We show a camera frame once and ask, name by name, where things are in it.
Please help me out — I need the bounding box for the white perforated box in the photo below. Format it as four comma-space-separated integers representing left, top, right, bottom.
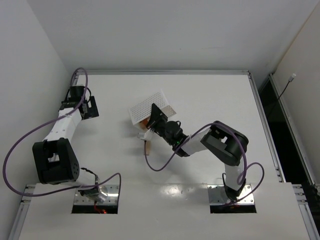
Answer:
128, 89, 177, 129

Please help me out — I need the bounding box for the light long wood block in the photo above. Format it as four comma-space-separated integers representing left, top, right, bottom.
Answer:
145, 141, 151, 156

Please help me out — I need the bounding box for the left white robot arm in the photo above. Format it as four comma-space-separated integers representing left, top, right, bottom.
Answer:
32, 85, 99, 186

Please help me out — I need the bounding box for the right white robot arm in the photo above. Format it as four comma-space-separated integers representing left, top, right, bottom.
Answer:
146, 103, 249, 201

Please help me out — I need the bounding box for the dark red wedge block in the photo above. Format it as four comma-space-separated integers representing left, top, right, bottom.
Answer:
140, 119, 148, 127

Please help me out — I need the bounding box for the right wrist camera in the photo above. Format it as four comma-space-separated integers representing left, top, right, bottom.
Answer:
137, 129, 155, 141

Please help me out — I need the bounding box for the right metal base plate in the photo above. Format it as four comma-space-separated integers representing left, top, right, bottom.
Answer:
207, 184, 255, 207

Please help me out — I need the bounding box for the metal base plate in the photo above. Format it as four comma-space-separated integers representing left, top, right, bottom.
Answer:
207, 184, 255, 207
73, 184, 120, 206

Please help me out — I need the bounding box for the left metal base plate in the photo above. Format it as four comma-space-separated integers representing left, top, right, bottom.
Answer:
73, 184, 120, 206

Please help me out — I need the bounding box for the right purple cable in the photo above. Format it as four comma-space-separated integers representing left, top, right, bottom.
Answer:
142, 121, 265, 207

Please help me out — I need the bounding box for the black wall cable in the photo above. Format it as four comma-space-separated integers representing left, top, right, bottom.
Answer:
277, 73, 297, 100

